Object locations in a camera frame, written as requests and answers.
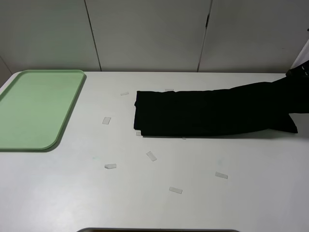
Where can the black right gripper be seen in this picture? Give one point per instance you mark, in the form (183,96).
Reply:
(300,71)

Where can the clear tape piece front left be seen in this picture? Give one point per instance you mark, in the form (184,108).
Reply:
(110,166)

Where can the black short sleeve shirt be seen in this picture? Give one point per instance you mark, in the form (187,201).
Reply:
(244,109)

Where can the clear tape piece right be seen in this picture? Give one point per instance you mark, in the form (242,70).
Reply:
(221,175)

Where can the light green plastic tray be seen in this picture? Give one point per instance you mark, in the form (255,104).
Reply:
(35,106)

